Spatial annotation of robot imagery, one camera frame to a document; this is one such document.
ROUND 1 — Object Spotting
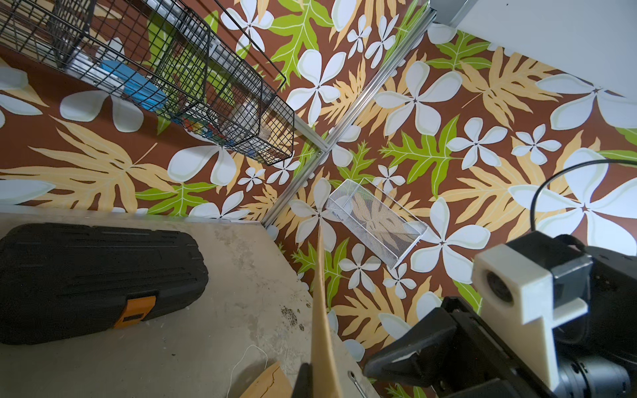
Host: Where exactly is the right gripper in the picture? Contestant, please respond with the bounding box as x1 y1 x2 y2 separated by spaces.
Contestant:
363 297 555 397

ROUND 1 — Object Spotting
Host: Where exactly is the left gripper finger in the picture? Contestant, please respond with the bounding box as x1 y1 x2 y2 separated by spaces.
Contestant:
291 363 313 398

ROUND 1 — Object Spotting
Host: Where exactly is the brown file bag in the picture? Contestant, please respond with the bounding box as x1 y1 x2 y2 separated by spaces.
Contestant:
241 362 293 398
311 227 343 398

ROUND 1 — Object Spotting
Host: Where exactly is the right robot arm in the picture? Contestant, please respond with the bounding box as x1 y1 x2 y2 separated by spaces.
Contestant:
363 151 636 397

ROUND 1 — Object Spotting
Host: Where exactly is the silver wrench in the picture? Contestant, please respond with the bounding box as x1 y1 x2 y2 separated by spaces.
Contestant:
347 371 368 398

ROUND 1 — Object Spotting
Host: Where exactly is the black tool case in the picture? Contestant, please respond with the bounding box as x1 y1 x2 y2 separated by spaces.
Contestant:
1 223 209 345

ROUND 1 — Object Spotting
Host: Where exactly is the blue item in basket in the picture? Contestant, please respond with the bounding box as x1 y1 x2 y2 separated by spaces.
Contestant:
101 61 167 112

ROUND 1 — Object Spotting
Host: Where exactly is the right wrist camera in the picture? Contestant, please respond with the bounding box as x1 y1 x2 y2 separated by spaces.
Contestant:
472 232 593 392

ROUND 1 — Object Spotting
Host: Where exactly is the white wire basket right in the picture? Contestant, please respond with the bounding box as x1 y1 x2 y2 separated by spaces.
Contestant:
326 178 430 270

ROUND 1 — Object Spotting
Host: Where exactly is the black wire basket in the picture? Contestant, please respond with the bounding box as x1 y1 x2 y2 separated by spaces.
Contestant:
1 1 295 165

